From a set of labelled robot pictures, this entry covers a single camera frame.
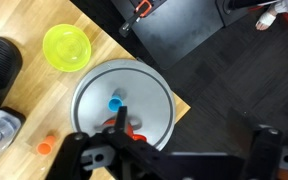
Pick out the black coffee machine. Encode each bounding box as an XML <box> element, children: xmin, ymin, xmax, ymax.
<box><xmin>0</xmin><ymin>35</ymin><xmax>27</xmax><ymax>168</ymax></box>

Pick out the person foot in white sandal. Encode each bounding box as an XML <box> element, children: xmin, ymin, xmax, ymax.
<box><xmin>255</xmin><ymin>9</ymin><xmax>279</xmax><ymax>32</ymax></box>

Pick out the orange-red toy teapot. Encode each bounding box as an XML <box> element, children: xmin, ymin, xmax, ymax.
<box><xmin>102</xmin><ymin>118</ymin><xmax>148</xmax><ymax>143</ymax></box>

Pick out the yellow plastic bowl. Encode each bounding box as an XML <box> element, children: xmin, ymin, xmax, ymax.
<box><xmin>42</xmin><ymin>23</ymin><xmax>92</xmax><ymax>73</ymax></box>

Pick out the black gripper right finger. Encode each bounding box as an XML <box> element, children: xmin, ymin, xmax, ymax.
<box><xmin>226</xmin><ymin>107</ymin><xmax>288</xmax><ymax>180</ymax></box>

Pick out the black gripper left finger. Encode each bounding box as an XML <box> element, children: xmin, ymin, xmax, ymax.
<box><xmin>45</xmin><ymin>105</ymin><xmax>185</xmax><ymax>180</ymax></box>

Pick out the black clamp with orange grip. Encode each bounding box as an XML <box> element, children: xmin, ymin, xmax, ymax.
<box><xmin>118</xmin><ymin>0</ymin><xmax>167</xmax><ymax>38</ymax></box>

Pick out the round grey metal tray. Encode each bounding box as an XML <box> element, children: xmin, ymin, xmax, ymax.
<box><xmin>70</xmin><ymin>58</ymin><xmax>177</xmax><ymax>152</ymax></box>

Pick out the black metal plate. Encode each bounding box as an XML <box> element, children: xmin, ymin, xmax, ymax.
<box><xmin>110</xmin><ymin>0</ymin><xmax>225</xmax><ymax>71</ymax></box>

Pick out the small blue plastic cup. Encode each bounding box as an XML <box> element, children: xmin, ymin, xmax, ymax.
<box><xmin>108</xmin><ymin>94</ymin><xmax>124</xmax><ymax>113</ymax></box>

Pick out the small orange plastic cup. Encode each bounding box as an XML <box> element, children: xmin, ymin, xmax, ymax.
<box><xmin>36</xmin><ymin>134</ymin><xmax>57</xmax><ymax>156</ymax></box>

